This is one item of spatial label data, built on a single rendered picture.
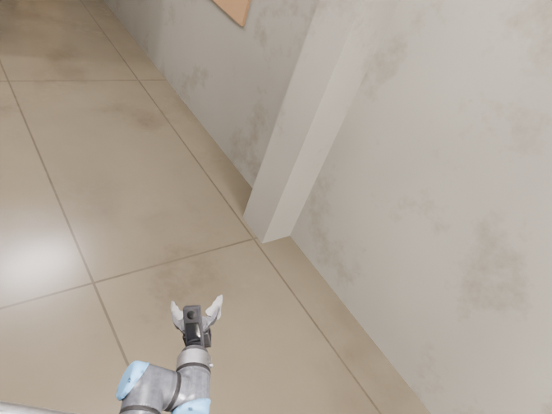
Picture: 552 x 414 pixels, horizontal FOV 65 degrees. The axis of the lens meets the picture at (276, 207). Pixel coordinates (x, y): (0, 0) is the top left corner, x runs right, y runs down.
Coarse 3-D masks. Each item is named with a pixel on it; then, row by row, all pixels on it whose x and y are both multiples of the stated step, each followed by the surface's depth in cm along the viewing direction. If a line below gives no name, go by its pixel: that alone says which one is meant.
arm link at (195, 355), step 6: (180, 354) 112; (186, 354) 111; (192, 354) 111; (198, 354) 111; (204, 354) 112; (180, 360) 111; (186, 360) 110; (192, 360) 109; (198, 360) 110; (204, 360) 111; (210, 360) 114; (210, 366) 112
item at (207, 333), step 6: (204, 318) 122; (204, 324) 120; (204, 330) 119; (210, 330) 126; (204, 336) 120; (210, 336) 126; (204, 342) 122; (210, 342) 124; (186, 348) 114; (192, 348) 113; (198, 348) 114; (204, 348) 115
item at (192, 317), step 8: (184, 312) 115; (192, 312) 115; (200, 312) 116; (184, 320) 115; (192, 320) 115; (200, 320) 116; (184, 328) 115; (192, 328) 115; (200, 328) 115; (192, 336) 115; (200, 336) 115; (192, 344) 116; (200, 344) 116
